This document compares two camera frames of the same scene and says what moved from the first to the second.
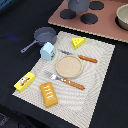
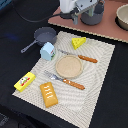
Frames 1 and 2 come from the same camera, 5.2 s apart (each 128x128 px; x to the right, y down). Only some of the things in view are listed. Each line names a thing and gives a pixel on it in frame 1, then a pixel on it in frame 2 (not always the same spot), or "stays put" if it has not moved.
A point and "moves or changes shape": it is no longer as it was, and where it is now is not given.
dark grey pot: x=79 y=6 moves or changes shape
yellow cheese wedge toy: x=77 y=42 stays put
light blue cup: x=47 y=51 stays put
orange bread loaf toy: x=48 y=94 stays put
